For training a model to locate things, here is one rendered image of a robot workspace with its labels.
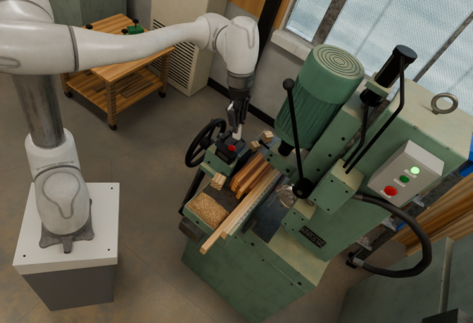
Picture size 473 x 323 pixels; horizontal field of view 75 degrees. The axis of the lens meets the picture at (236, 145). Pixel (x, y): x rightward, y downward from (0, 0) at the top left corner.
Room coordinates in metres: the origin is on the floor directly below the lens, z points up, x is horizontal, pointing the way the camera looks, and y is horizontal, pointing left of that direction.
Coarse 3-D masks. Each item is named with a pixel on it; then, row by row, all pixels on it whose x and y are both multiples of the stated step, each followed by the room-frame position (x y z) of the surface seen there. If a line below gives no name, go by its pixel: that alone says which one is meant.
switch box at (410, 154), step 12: (408, 144) 0.64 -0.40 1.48; (396, 156) 0.62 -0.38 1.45; (408, 156) 0.60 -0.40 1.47; (420, 156) 0.62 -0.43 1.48; (432, 156) 0.63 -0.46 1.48; (384, 168) 0.61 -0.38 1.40; (396, 168) 0.60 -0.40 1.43; (408, 168) 0.60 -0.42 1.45; (420, 168) 0.59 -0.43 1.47; (432, 168) 0.59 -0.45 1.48; (372, 180) 0.61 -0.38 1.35; (384, 180) 0.60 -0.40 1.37; (420, 180) 0.58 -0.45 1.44; (432, 180) 0.58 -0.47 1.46; (396, 192) 0.59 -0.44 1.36; (408, 192) 0.58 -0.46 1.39; (396, 204) 0.58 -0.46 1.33
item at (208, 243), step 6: (270, 174) 0.84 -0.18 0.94; (252, 192) 0.71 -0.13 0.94; (246, 198) 0.67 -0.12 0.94; (240, 204) 0.64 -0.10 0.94; (234, 210) 0.60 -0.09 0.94; (228, 216) 0.57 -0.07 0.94; (234, 216) 0.58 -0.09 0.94; (222, 222) 0.54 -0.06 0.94; (228, 222) 0.55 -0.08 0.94; (222, 228) 0.52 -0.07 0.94; (216, 234) 0.49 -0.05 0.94; (210, 240) 0.46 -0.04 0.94; (204, 246) 0.43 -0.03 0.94; (210, 246) 0.46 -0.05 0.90; (204, 252) 0.42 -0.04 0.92
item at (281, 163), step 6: (276, 144) 0.88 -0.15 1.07; (270, 150) 0.84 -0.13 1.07; (276, 150) 0.85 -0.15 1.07; (270, 156) 0.83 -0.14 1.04; (276, 156) 0.83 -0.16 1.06; (282, 156) 0.83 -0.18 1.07; (288, 156) 0.84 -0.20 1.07; (294, 156) 0.86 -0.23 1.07; (270, 162) 0.83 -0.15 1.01; (276, 162) 0.83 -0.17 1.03; (282, 162) 0.82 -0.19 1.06; (288, 162) 0.82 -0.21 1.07; (294, 162) 0.83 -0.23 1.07; (276, 168) 0.82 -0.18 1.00; (282, 168) 0.81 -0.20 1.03; (288, 168) 0.81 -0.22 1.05; (294, 168) 0.80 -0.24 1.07
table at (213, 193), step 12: (252, 156) 0.92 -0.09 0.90; (264, 156) 0.95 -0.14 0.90; (204, 168) 0.79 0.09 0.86; (228, 180) 0.75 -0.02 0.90; (204, 192) 0.65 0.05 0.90; (216, 192) 0.67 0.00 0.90; (228, 192) 0.70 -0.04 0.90; (228, 204) 0.64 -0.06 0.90; (192, 216) 0.55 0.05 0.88; (204, 228) 0.53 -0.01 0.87; (240, 228) 0.60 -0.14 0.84; (216, 240) 0.51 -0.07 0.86
